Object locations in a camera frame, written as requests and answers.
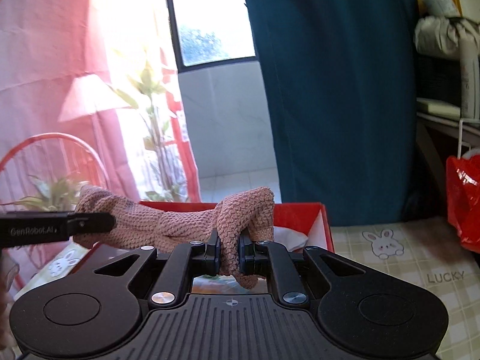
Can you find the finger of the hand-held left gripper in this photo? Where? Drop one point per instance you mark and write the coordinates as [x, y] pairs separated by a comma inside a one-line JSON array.
[[92, 224]]

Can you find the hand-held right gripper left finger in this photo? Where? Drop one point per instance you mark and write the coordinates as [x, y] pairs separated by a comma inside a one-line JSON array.
[[214, 255]]

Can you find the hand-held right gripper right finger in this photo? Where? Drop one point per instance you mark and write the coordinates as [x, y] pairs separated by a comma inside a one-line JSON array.
[[245, 257]]

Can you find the pink knitted cloth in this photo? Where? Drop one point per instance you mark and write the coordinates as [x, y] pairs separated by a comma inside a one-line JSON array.
[[180, 225]]

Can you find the red cardboard box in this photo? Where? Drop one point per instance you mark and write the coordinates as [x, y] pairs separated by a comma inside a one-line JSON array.
[[296, 213]]

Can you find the checked bunny tablecloth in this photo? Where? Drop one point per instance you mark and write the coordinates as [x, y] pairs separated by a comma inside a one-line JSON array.
[[393, 266]]

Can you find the teal curtain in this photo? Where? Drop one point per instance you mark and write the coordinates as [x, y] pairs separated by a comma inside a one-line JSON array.
[[337, 82]]

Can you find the red plastic bag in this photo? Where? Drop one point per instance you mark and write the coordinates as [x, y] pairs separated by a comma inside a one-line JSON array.
[[465, 202]]

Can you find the window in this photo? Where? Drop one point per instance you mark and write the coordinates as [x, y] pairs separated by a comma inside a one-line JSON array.
[[210, 26]]

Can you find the white spray bottle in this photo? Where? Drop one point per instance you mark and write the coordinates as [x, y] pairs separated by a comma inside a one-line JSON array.
[[470, 82]]

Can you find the white paper roll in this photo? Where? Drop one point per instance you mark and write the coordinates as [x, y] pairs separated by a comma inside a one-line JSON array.
[[440, 3]]

